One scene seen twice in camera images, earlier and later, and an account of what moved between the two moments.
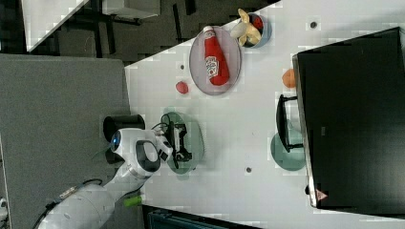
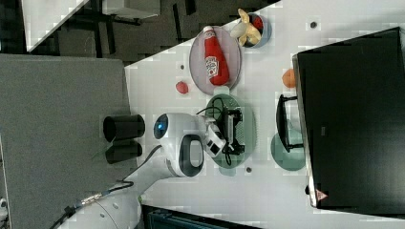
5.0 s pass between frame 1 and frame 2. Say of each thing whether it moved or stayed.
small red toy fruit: stayed
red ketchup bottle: stayed
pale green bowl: moved
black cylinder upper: stayed
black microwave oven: stayed
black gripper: moved
